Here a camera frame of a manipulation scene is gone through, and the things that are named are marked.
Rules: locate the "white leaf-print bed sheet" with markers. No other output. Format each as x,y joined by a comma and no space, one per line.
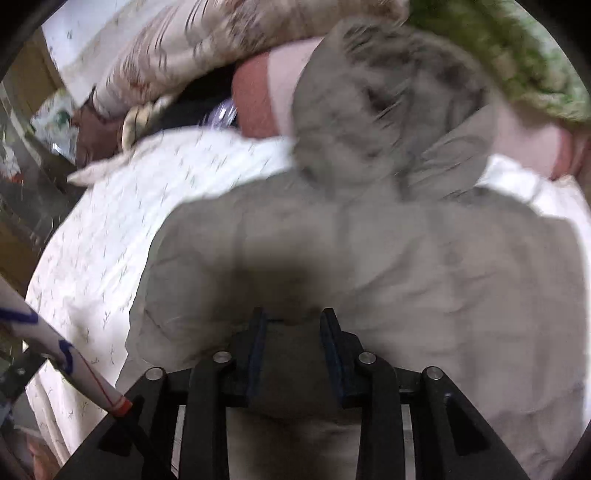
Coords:
138,207

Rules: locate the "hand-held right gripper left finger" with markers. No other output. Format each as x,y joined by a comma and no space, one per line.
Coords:
256,364

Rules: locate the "striped floral pillow left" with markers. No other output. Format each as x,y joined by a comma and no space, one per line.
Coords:
184,46

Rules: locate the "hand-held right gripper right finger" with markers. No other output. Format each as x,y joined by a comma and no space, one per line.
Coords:
330,360

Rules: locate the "grey-brown padded jacket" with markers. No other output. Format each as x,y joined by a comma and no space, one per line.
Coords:
415,277

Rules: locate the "printed plastic bag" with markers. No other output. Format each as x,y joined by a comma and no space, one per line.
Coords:
57,115

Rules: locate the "dark clothes pile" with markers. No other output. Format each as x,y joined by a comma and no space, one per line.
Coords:
97,134

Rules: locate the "green patterned quilt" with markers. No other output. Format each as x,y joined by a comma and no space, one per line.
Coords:
508,55

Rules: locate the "pink bolster cushion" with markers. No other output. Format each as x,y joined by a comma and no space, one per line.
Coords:
258,92

